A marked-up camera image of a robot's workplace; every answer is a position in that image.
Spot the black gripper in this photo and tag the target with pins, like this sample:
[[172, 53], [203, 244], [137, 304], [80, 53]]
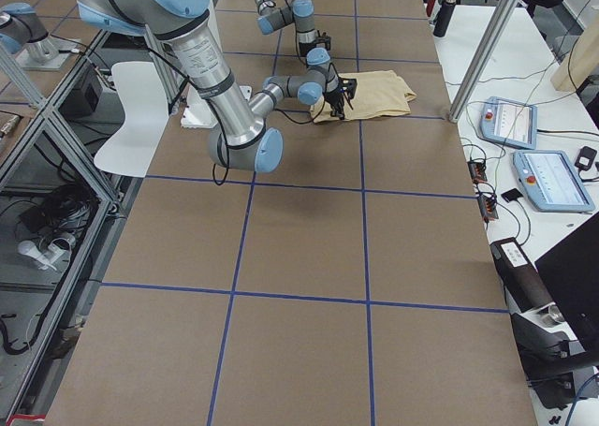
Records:
[[335, 96]]

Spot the cream long-sleeve printed shirt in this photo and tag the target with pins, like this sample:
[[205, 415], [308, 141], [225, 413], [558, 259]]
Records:
[[379, 93]]

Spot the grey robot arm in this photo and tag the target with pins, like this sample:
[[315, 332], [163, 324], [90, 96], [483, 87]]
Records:
[[241, 138], [274, 15]]

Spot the black water bottle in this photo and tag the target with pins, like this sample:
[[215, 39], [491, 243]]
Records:
[[444, 17]]

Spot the upper blue teach pendant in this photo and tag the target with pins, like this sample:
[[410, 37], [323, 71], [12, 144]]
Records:
[[509, 122]]

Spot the blue teach pendant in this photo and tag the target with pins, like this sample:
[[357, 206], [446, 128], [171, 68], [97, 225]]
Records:
[[550, 182], [509, 122]]

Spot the white curved plastic chair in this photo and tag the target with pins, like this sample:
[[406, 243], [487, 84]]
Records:
[[130, 150]]

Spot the lower blue teach pendant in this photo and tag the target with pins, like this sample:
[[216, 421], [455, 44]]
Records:
[[550, 182]]

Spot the black monitor on desk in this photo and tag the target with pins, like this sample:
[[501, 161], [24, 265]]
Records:
[[569, 271]]

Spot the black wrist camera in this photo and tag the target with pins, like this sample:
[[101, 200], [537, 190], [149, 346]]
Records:
[[323, 40], [348, 88]]

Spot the grey aluminium frame post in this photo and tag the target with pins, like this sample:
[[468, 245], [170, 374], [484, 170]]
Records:
[[497, 23]]

